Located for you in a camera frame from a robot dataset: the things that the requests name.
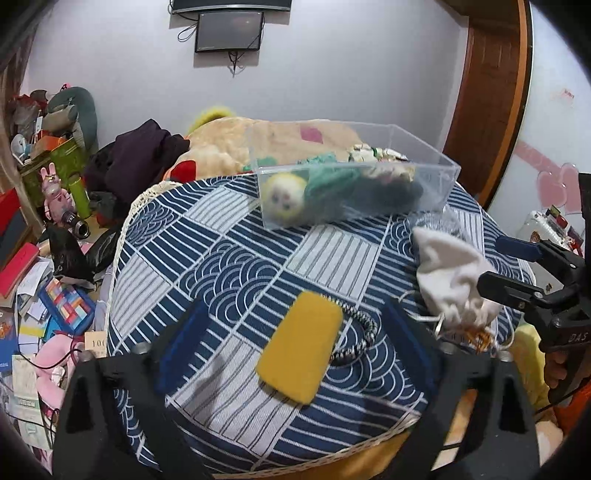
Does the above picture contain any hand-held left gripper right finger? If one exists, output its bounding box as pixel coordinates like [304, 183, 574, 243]
[381, 295, 541, 480]

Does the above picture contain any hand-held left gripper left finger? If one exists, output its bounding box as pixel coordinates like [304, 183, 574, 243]
[53, 298, 213, 480]

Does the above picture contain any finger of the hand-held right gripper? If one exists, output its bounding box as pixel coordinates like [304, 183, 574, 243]
[476, 271, 555, 309]
[495, 235, 583, 280]

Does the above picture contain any white drawstring pouch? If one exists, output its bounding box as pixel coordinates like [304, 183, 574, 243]
[411, 225, 502, 330]

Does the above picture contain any yellow felt pouch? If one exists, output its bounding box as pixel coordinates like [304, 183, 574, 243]
[255, 291, 344, 405]

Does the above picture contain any clear plastic box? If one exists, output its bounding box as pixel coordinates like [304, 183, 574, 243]
[246, 121, 461, 230]

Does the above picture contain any person's right hand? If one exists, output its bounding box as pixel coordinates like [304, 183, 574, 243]
[543, 352, 574, 392]

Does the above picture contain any yellow plush cushion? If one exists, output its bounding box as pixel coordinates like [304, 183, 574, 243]
[510, 323, 559, 423]

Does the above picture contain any blue white patterned cloth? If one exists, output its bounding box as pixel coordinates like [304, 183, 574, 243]
[106, 174, 537, 475]

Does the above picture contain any colourful blocks puzzle box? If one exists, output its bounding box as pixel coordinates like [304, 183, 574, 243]
[38, 277, 97, 334]

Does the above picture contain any dark grey sock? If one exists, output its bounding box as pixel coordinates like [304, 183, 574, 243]
[355, 178, 426, 214]

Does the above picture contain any black plastic bag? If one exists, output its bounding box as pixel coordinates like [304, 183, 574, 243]
[46, 224, 121, 284]

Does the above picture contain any yellow round plush face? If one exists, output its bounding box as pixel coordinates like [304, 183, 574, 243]
[261, 173, 308, 227]

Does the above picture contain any green cylinder bottle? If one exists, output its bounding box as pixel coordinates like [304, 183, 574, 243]
[68, 174, 92, 219]

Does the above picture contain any green knitted cloth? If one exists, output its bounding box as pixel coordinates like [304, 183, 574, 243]
[298, 152, 370, 208]

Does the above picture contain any red book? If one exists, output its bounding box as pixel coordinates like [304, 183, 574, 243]
[0, 242, 41, 298]

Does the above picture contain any dark purple clothing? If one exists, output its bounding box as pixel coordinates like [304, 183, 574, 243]
[84, 119, 191, 204]

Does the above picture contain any pink rabbit toy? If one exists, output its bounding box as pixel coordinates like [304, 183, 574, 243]
[39, 162, 77, 222]

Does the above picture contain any large tan plush toy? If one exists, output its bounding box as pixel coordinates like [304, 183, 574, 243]
[164, 107, 365, 183]

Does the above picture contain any green cardboard box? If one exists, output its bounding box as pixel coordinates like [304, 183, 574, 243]
[19, 137, 85, 208]

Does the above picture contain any grey green plush toy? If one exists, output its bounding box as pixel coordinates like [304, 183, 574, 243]
[44, 86, 100, 155]

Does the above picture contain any black white braided cord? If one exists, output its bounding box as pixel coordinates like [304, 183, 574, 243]
[329, 302, 378, 367]

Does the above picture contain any pink heart wall sticker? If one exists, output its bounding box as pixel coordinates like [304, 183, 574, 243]
[513, 141, 581, 215]

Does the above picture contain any wooden door frame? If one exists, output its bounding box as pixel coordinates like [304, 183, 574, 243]
[442, 0, 534, 208]

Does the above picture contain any black camera lens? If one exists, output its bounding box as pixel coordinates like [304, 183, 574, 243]
[62, 210, 92, 240]

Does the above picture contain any small wall monitor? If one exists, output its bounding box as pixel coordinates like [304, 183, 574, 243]
[194, 11, 265, 54]

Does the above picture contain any black wall television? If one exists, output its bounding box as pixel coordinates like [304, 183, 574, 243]
[168, 0, 293, 14]

